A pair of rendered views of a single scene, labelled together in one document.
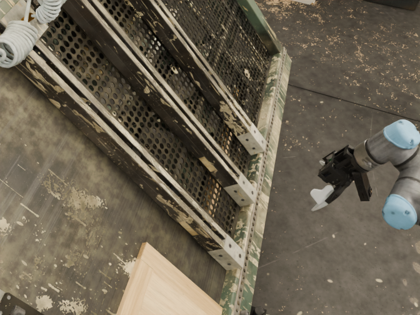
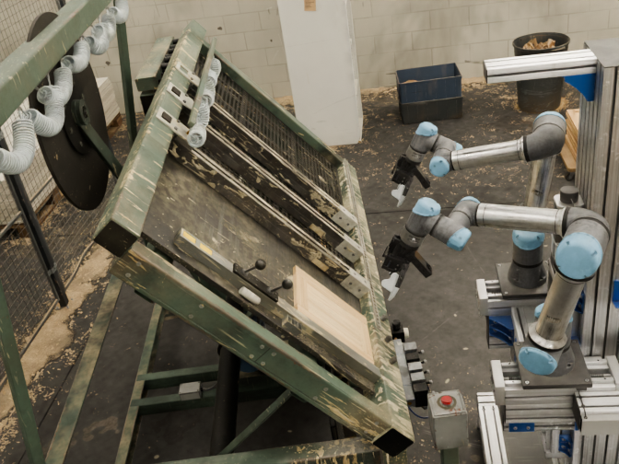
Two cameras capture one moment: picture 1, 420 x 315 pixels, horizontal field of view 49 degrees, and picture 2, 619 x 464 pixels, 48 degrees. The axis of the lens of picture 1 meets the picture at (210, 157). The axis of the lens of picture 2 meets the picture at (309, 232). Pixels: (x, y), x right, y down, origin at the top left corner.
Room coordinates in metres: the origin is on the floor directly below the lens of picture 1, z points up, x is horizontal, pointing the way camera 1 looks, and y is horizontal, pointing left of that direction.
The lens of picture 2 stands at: (-1.64, 0.29, 2.76)
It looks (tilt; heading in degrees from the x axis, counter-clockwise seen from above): 31 degrees down; 355
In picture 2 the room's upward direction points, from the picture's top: 10 degrees counter-clockwise
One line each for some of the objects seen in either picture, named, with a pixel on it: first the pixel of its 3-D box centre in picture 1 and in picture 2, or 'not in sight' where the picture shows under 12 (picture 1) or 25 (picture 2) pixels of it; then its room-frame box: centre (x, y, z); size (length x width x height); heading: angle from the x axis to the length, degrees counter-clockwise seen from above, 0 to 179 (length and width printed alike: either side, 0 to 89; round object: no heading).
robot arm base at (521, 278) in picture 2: not in sight; (527, 267); (0.51, -0.74, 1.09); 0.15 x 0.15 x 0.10
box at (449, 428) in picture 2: not in sight; (448, 420); (0.06, -0.24, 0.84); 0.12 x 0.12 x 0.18; 82
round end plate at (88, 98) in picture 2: not in sight; (77, 112); (1.17, 0.89, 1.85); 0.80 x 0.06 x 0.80; 172
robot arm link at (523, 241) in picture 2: not in sight; (528, 241); (0.51, -0.75, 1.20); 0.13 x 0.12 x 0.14; 151
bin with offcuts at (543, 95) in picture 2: not in sight; (540, 74); (4.32, -2.66, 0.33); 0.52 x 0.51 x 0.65; 164
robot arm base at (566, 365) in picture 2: not in sight; (552, 350); (0.03, -0.61, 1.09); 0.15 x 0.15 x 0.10
